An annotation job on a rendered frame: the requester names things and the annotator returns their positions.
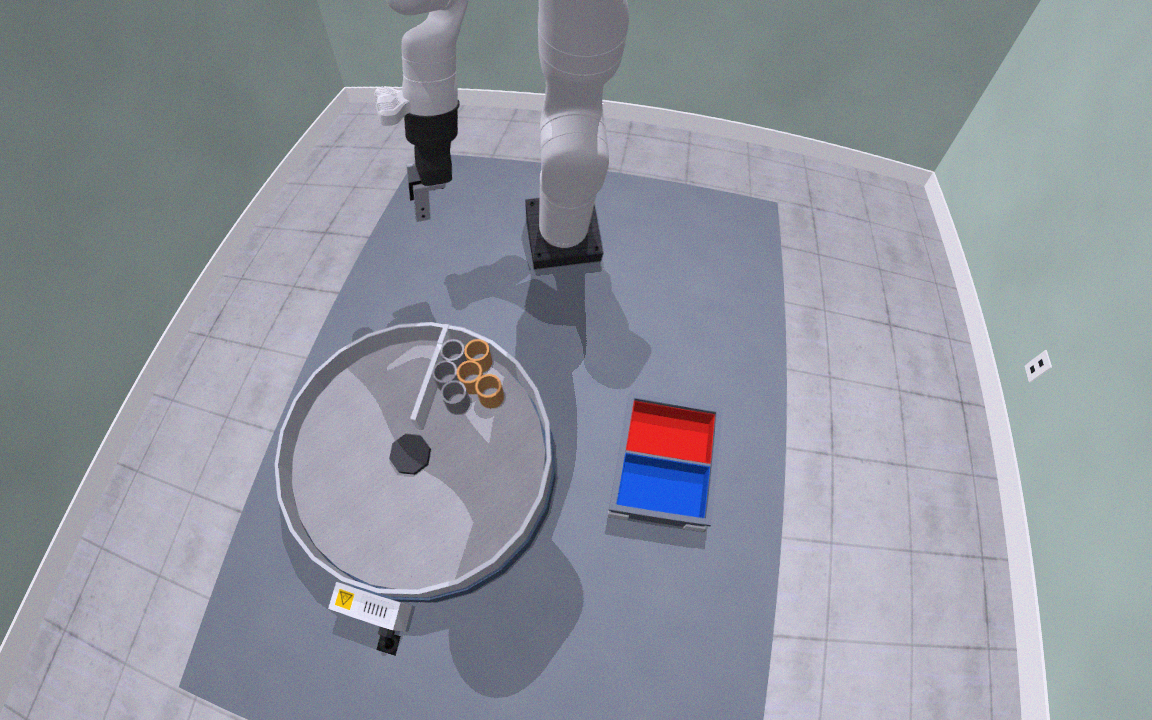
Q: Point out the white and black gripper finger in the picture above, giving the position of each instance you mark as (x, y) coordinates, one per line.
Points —
(421, 200)
(413, 178)

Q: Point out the bronze bushing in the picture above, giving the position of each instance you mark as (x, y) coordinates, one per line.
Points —
(468, 368)
(489, 381)
(478, 346)

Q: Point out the grey metal ring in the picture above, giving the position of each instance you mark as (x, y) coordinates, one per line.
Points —
(444, 368)
(451, 347)
(451, 388)

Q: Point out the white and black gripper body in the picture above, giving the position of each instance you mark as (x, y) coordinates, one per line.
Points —
(430, 114)

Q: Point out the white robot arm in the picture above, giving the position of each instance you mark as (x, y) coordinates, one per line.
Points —
(581, 44)

